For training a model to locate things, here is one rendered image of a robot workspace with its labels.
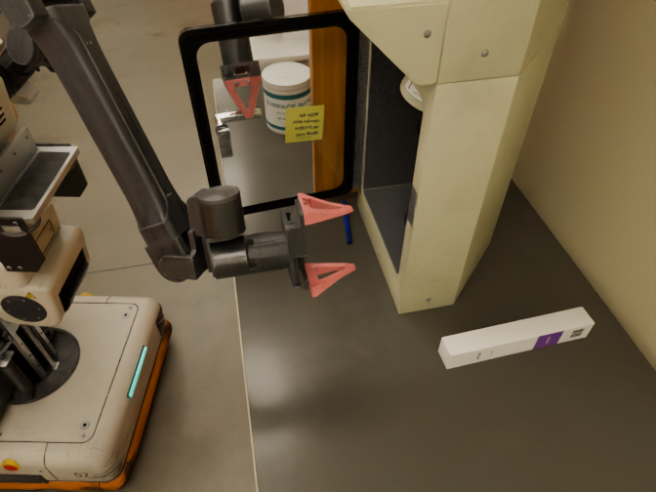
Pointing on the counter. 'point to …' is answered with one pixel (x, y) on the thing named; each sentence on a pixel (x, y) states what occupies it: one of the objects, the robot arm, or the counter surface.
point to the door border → (269, 34)
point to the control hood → (404, 32)
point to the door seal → (266, 32)
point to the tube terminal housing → (468, 143)
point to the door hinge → (361, 109)
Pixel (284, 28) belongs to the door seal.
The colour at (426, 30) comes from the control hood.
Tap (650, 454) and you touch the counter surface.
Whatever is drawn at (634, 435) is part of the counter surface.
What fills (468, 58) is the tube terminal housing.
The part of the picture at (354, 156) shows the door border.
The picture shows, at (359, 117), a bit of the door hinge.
